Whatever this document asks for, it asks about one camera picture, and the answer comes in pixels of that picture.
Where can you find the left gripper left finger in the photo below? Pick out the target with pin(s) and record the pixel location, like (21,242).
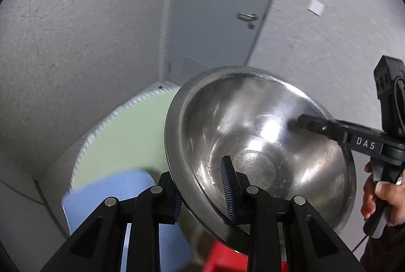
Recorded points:
(98,243)

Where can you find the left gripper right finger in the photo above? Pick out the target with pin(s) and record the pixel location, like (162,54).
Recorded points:
(284,235)

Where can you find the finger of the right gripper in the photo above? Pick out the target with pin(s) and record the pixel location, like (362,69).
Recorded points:
(329,129)

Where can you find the large steel bowl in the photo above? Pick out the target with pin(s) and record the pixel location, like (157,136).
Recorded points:
(249,115)

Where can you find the person's right hand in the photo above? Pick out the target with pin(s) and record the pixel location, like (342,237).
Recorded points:
(391,193)

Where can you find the red plastic basin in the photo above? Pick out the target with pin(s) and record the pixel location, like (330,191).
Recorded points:
(223,259)

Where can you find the green round tablecloth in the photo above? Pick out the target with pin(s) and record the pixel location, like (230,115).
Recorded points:
(131,137)

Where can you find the grey door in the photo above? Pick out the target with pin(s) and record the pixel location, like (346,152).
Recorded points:
(208,34)

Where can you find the white wall switch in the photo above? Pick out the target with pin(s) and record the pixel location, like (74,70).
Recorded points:
(316,7)

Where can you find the metal door handle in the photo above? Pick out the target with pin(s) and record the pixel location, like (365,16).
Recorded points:
(248,17)

